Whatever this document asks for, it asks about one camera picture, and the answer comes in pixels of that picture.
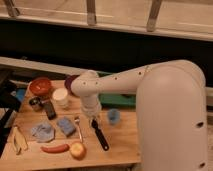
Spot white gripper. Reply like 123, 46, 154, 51
81, 95, 102, 119

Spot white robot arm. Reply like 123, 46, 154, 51
71, 60, 208, 171

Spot green plastic tray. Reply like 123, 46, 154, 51
99, 94, 136, 108

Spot metal spoon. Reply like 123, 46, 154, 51
74, 116, 83, 143

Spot small blue cup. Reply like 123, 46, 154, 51
107, 109, 120, 125

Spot blue sponge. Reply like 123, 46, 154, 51
57, 117, 76, 137

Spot white cup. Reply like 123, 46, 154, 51
52, 88, 69, 109

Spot purple bowl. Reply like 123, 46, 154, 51
64, 75, 78, 94

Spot black rectangular device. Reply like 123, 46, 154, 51
43, 101, 56, 120

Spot red sausage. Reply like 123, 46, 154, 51
41, 144, 69, 154

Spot red bowl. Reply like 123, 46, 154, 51
29, 77, 52, 96

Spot light blue cloth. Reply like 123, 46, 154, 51
31, 122, 55, 143

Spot small metal cup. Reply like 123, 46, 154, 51
29, 97, 42, 111

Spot blue object behind table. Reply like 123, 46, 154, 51
15, 88, 26, 101

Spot peeled banana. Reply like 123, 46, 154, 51
12, 126, 28, 155

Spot black chair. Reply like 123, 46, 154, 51
0, 69, 21, 156

